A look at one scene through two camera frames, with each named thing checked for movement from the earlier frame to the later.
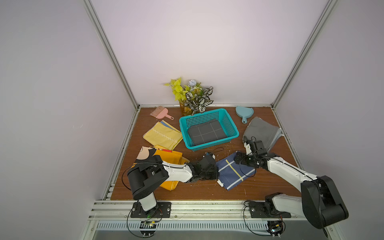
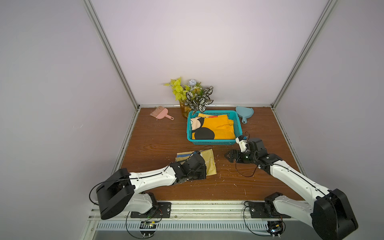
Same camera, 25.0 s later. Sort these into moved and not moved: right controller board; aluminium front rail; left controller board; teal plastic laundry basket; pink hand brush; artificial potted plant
Moved: teal plastic laundry basket
Not moved: left controller board; artificial potted plant; aluminium front rail; pink hand brush; right controller board
